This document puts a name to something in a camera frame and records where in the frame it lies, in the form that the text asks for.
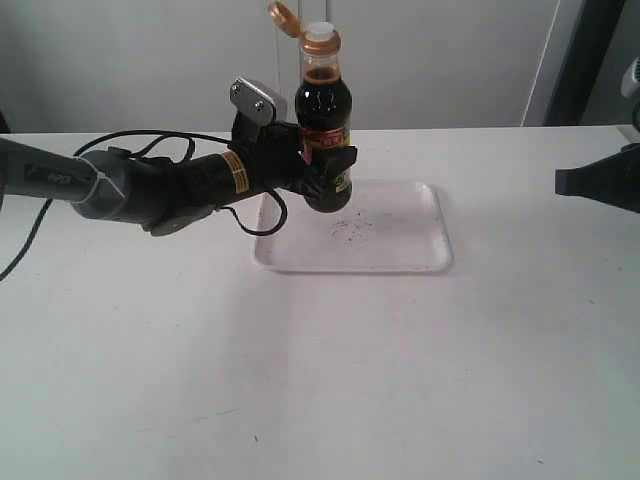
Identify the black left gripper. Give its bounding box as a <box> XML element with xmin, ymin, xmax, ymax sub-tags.
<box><xmin>230</xmin><ymin>119</ymin><xmax>358</xmax><ymax>200</ymax></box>

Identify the soy sauce bottle gold cap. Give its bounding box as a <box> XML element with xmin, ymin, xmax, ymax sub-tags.
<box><xmin>268</xmin><ymin>1</ymin><xmax>352</xmax><ymax>213</ymax></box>

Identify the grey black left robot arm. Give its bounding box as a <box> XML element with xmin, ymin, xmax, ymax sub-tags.
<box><xmin>1</xmin><ymin>115</ymin><xmax>357</xmax><ymax>237</ymax></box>

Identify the white plastic tray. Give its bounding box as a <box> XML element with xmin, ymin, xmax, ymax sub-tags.
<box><xmin>253</xmin><ymin>180</ymin><xmax>453</xmax><ymax>274</ymax></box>

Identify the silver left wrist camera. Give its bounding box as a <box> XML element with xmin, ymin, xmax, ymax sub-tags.
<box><xmin>229</xmin><ymin>77</ymin><xmax>288</xmax><ymax>127</ymax></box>

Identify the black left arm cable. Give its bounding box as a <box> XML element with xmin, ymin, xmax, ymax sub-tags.
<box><xmin>0</xmin><ymin>130</ymin><xmax>289</xmax><ymax>284</ymax></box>

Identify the dark grey vertical post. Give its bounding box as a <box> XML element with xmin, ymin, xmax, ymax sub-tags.
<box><xmin>543</xmin><ymin>0</ymin><xmax>626</xmax><ymax>127</ymax></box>

